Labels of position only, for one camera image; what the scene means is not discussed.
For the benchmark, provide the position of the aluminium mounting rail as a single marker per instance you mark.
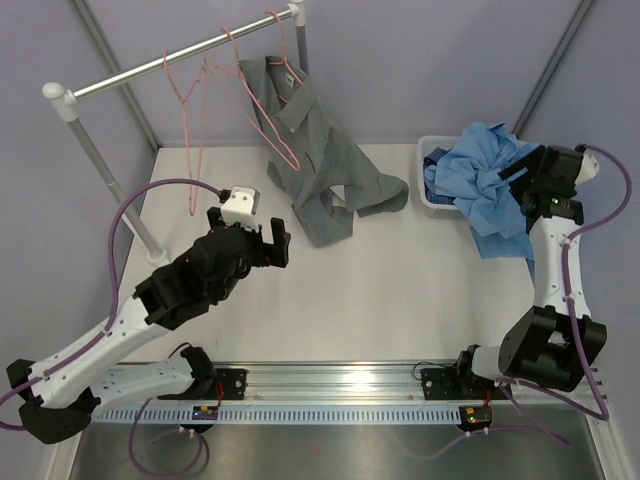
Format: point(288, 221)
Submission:
point(325, 382)

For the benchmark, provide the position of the pink hanger of grey shirt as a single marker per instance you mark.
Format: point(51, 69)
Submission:
point(287, 77)

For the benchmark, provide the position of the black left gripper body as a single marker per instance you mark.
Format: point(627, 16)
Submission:
point(261, 254)

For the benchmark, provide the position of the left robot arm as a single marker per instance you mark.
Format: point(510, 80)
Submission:
point(63, 394)

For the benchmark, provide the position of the pink hanger of checkered shirt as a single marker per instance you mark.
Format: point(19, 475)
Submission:
point(194, 163)

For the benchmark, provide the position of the grey shirt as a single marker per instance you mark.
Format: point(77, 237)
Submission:
point(337, 181)

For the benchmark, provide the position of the pink hanger of blue shirt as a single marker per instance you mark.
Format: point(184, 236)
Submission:
point(279, 146)

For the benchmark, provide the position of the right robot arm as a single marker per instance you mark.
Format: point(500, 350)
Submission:
point(556, 340)

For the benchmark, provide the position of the white plastic basket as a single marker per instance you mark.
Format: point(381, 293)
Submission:
point(435, 205)

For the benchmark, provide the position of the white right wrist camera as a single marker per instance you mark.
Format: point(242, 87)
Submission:
point(590, 166)

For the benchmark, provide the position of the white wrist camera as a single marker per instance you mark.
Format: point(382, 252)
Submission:
point(590, 166)
point(241, 207)

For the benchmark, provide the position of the white slotted cable duct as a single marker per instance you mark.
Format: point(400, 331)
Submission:
point(236, 414)

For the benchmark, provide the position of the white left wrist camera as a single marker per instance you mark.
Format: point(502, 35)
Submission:
point(241, 207)

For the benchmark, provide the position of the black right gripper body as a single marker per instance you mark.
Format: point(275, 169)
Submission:
point(527, 182)

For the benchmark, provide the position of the blue checkered shirt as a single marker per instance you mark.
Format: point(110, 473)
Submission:
point(430, 169)

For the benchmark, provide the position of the light blue shirt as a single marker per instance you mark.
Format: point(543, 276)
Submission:
point(509, 240)

